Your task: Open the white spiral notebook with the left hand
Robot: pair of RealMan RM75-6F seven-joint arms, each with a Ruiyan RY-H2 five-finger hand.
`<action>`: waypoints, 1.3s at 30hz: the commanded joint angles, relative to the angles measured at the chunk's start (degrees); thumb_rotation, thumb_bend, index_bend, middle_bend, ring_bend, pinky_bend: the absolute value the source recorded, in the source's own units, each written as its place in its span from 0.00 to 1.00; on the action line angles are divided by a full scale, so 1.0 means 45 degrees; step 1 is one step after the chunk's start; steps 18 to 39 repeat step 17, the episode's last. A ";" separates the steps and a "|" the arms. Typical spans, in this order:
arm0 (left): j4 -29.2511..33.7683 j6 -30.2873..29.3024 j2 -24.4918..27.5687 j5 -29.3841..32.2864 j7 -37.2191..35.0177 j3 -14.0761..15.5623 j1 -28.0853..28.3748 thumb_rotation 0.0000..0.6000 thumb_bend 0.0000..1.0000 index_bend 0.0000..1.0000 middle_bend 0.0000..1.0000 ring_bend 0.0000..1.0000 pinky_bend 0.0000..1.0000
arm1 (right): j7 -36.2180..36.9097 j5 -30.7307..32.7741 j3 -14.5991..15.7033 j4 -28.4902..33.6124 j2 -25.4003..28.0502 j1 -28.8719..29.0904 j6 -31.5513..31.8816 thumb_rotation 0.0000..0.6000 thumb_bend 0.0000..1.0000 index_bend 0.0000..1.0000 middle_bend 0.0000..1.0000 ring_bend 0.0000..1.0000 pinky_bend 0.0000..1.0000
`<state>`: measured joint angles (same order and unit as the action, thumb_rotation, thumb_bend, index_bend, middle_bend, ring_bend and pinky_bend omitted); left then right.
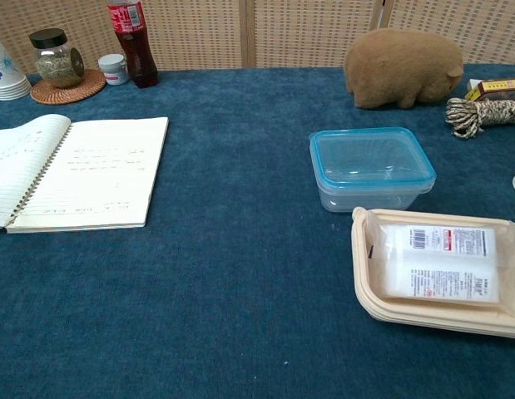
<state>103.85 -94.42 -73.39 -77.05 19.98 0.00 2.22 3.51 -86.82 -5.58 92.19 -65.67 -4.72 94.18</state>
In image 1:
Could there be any stack of floral paper cups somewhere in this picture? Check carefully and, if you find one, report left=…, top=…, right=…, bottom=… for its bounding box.
left=0, top=34, right=32, bottom=101

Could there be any bundle of speckled rope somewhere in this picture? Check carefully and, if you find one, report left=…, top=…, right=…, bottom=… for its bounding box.
left=444, top=97, right=515, bottom=140

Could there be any glass spice jar black lid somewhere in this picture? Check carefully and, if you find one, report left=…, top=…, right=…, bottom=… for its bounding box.
left=28, top=27, right=85, bottom=89

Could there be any red cola bottle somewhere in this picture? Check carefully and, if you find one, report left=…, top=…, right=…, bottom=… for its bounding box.
left=106, top=0, right=160, bottom=89

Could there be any white plastic packaged item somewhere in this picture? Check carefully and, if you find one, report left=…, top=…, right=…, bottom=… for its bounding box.
left=367, top=209, right=515, bottom=315

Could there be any clear container with blue lid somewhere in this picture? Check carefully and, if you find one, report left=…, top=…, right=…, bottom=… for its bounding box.
left=309, top=126, right=438, bottom=214

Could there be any yellow cardboard box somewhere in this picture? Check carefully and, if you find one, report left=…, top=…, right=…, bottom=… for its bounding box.
left=465, top=77, right=515, bottom=103

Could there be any brown plush capybara toy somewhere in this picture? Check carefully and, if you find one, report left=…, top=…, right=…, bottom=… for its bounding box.
left=344, top=28, right=465, bottom=111

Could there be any woven bamboo folding screen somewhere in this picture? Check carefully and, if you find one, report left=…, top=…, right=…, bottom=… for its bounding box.
left=0, top=0, right=515, bottom=76

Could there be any blue velvet tablecloth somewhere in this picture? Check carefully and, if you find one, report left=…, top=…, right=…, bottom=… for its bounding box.
left=0, top=63, right=515, bottom=399

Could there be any small white jar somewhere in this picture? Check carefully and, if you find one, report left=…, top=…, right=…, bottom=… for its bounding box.
left=97, top=53, right=130, bottom=86

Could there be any woven rattan coaster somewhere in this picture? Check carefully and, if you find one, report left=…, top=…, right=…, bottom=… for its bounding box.
left=29, top=68, right=106, bottom=106

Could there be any white spiral notebook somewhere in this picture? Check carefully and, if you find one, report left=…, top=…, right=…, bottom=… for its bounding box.
left=0, top=114, right=170, bottom=234

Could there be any beige paper pulp tray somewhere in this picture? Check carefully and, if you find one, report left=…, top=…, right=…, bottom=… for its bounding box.
left=350, top=206, right=515, bottom=340

